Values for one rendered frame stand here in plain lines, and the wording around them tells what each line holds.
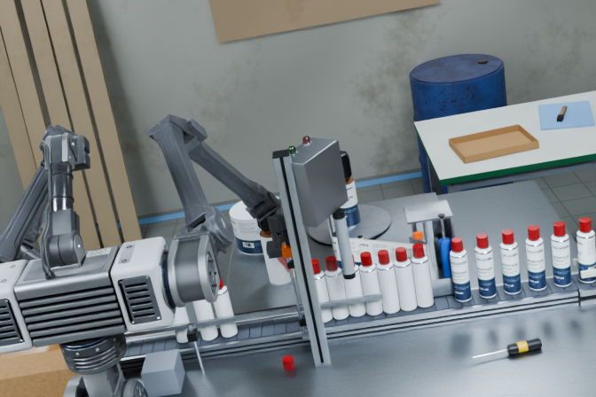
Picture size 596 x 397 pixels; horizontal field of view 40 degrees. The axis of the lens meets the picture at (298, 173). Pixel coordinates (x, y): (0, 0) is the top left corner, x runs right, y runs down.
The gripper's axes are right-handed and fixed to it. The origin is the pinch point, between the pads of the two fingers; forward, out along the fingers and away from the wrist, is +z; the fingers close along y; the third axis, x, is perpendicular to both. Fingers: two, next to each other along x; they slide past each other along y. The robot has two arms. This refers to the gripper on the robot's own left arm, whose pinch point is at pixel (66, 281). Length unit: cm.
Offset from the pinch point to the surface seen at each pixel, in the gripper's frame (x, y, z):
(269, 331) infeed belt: -24, 1, 57
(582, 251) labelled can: -105, -2, 109
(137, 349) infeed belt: 8.5, 3.8, 30.9
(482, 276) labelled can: -80, -1, 93
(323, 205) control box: -71, -13, 38
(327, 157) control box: -81, -8, 31
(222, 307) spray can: -21.5, 0.8, 41.0
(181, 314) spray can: -11.1, 2.5, 33.4
